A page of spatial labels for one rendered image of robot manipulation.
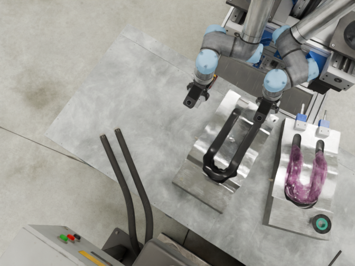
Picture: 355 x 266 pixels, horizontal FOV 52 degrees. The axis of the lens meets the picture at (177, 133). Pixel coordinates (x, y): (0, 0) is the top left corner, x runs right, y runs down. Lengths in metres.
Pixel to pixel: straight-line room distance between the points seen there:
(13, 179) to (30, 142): 0.26
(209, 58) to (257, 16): 0.21
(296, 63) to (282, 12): 0.56
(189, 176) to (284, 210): 0.42
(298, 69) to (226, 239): 0.79
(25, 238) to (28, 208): 1.57
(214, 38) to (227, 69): 1.17
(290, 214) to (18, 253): 1.07
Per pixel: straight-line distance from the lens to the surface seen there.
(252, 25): 1.33
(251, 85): 2.51
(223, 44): 1.37
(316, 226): 1.64
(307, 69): 1.38
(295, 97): 2.56
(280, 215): 1.63
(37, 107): 2.76
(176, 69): 1.84
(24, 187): 2.65
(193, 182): 1.63
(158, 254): 0.46
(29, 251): 1.06
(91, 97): 1.81
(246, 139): 1.68
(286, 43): 1.41
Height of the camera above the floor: 2.47
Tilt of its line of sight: 75 degrees down
